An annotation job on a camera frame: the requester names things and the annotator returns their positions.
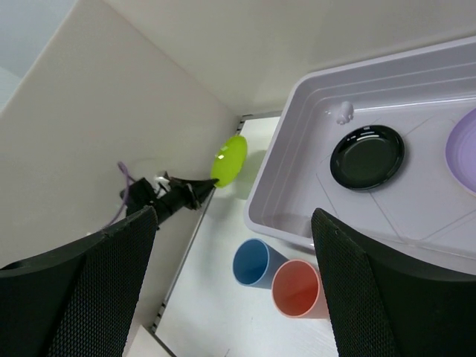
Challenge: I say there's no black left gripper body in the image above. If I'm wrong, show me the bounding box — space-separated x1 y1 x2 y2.
120 178 174 225

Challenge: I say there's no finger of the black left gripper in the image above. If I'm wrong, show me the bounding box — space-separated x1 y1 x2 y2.
186 185 214 209
165 174 219 193

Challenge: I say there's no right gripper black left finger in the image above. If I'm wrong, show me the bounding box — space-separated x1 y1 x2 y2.
1 207 158 356

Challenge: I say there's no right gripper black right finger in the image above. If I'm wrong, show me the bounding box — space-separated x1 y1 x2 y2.
311 208 475 356

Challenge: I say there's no green plate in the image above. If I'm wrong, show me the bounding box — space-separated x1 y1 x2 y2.
210 135 248 188

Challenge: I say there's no black plate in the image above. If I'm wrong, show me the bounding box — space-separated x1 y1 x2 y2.
329 125 405 191

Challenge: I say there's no purple plate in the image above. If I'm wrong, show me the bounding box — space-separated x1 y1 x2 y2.
445 109 475 195

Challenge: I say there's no lavender plastic bin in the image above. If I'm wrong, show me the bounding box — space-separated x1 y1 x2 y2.
245 37 475 259

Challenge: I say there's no pink cup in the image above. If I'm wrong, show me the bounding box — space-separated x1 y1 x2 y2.
271 260 329 319

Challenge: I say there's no blue cup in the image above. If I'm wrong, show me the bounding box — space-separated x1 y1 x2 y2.
232 239 289 289

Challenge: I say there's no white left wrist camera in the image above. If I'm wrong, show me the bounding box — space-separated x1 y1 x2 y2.
153 171 170 197

